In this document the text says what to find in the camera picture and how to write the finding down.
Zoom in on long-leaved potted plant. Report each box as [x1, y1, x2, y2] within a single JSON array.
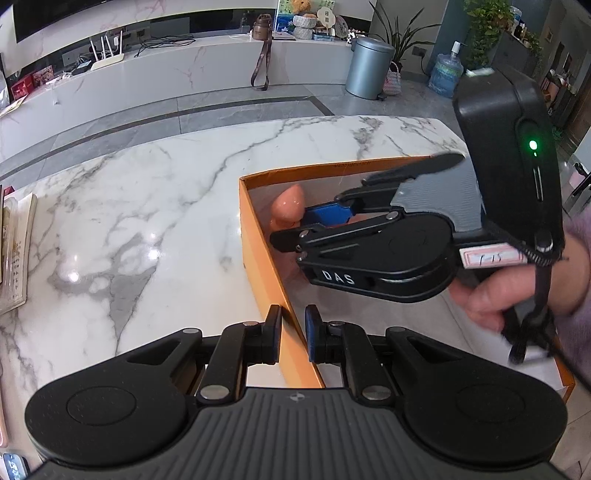
[[369, 0, 445, 75]]

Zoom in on person's right forearm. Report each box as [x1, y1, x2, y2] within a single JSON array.
[[551, 212, 591, 388]]

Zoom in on grey pedal trash can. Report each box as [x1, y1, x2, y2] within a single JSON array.
[[345, 37, 396, 101]]

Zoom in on orange cardboard box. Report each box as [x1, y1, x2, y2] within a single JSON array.
[[238, 154, 576, 407]]

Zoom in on peach rounded plastic object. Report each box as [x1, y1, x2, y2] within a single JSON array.
[[271, 185, 306, 230]]

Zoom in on black cable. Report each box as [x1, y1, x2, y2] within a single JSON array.
[[134, 36, 198, 59]]

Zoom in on dark shelf cabinet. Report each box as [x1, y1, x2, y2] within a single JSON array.
[[491, 28, 544, 80]]

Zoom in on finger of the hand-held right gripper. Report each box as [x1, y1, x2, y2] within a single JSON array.
[[269, 208, 407, 288], [302, 154, 465, 228]]

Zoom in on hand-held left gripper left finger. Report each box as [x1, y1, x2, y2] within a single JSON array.
[[124, 304, 283, 402]]

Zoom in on woven checked basket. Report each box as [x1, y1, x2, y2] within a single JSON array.
[[382, 60, 404, 96]]

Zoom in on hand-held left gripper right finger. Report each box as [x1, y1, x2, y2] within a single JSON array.
[[305, 304, 462, 402]]

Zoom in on cream paper booklet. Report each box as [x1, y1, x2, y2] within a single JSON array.
[[0, 190, 40, 316]]

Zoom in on brown leather bag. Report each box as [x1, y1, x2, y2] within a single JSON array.
[[250, 14, 274, 91]]

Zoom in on blue water jug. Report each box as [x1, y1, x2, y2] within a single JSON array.
[[428, 41, 464, 99]]

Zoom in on white router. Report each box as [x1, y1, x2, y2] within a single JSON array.
[[89, 29, 127, 71]]

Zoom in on blue picture frame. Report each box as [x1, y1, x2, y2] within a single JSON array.
[[274, 0, 302, 36]]

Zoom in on stacked woven bowls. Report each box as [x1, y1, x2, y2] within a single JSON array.
[[293, 14, 320, 40]]

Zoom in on black flat television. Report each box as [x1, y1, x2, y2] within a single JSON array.
[[11, 0, 191, 44]]

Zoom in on person's right hand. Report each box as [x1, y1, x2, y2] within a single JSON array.
[[450, 240, 591, 330]]

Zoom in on white marble television console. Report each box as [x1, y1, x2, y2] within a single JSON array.
[[0, 34, 366, 162]]

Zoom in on bushy green potted plant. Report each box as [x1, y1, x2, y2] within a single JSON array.
[[462, 0, 516, 71]]

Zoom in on red gift boxes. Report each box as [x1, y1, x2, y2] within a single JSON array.
[[9, 66, 55, 101]]

